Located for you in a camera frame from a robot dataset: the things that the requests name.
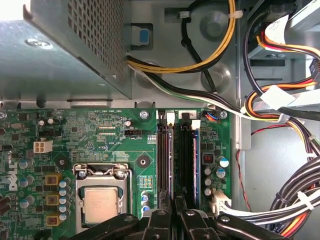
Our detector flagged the black PC case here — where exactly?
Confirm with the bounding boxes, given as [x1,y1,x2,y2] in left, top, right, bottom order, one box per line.
[0,0,320,240]

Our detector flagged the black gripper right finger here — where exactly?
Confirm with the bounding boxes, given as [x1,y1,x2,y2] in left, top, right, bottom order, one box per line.
[174,196,295,240]

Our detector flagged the silver CPU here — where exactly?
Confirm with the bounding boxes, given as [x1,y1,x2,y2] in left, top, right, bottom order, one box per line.
[83,187,119,229]

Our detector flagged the blue case clip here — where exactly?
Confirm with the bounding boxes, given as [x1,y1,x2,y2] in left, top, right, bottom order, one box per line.
[130,23,154,51]

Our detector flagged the metal CPU socket cover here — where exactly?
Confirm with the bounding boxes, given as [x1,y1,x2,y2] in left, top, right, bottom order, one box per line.
[73,162,133,240]

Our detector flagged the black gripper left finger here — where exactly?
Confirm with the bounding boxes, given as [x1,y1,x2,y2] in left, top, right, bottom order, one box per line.
[66,191,175,240]

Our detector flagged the white four-pin socket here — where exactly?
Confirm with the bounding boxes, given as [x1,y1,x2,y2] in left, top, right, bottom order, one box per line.
[32,139,54,155]

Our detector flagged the orange yellow red wire bundle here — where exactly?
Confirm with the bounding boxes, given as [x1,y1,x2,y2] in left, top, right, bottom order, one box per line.
[243,29,320,157]

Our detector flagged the white power connector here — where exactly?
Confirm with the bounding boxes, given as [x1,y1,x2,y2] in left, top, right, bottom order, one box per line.
[209,187,233,216]

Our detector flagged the black cable bundle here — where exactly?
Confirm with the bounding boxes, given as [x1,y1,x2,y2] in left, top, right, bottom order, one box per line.
[217,154,320,226]

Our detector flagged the white green wire bundle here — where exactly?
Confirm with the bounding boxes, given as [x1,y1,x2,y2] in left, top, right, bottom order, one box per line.
[127,63,285,123]

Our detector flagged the grey power supply unit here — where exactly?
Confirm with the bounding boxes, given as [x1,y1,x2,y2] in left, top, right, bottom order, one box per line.
[0,0,133,101]

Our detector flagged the blue RAM stick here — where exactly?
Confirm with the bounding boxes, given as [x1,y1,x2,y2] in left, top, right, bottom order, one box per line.
[191,127,202,210]

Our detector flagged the green motherboard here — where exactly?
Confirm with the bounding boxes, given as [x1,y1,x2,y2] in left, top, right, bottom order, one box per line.
[0,107,232,240]

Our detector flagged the red black twisted wire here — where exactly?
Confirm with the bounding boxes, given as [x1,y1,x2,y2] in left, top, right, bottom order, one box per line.
[236,124,291,212]

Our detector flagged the metal drive cage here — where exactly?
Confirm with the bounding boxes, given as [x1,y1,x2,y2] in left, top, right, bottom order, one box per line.
[239,0,320,106]

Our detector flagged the yellow black wire bundle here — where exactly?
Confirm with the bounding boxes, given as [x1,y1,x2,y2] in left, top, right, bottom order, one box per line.
[126,0,237,75]

